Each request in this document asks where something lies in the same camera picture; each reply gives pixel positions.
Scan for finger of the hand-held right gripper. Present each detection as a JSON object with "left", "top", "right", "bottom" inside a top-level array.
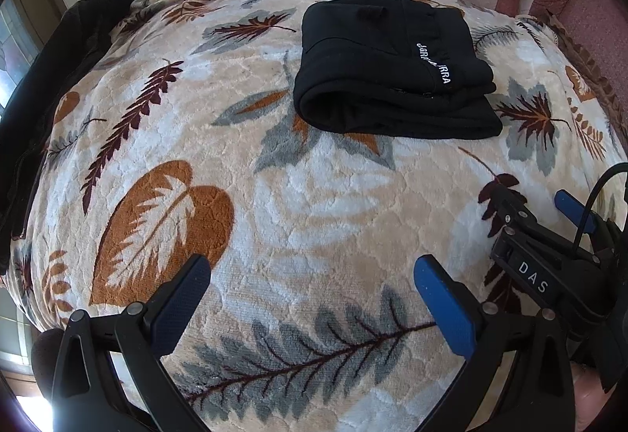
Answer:
[
  {"left": 554, "top": 189, "right": 598, "bottom": 235},
  {"left": 491, "top": 186, "right": 539, "bottom": 237}
]

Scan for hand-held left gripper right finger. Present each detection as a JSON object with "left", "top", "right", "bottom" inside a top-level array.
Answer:
[{"left": 413, "top": 254, "right": 577, "bottom": 432}]

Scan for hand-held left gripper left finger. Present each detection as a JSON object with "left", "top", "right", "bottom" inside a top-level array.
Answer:
[{"left": 49, "top": 254, "right": 213, "bottom": 432}]

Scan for black pants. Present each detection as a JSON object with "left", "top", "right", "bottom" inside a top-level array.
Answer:
[{"left": 293, "top": 0, "right": 504, "bottom": 140}]

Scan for leaf-print fleece blanket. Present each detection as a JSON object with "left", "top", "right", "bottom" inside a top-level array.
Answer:
[{"left": 0, "top": 0, "right": 628, "bottom": 432}]

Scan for black zippered garment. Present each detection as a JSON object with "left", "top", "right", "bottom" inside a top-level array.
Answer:
[{"left": 0, "top": 0, "right": 134, "bottom": 277}]

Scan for black cable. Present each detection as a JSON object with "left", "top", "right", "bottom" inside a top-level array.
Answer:
[{"left": 571, "top": 162, "right": 628, "bottom": 256}]

